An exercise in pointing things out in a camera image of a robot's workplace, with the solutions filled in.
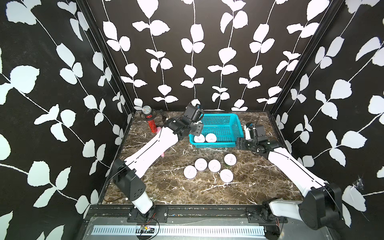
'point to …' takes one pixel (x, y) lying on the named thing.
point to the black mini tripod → (154, 115)
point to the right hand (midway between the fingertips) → (239, 138)
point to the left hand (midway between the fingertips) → (196, 123)
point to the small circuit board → (146, 229)
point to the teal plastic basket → (227, 128)
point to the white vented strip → (179, 231)
